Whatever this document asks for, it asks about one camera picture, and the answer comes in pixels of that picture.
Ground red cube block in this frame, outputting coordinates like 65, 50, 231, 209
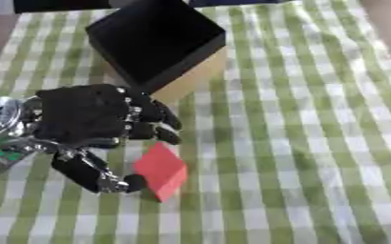
132, 141, 189, 203

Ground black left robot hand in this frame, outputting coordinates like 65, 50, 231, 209
22, 83, 184, 194

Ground cardboard box with black inside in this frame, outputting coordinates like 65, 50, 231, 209
83, 0, 229, 104

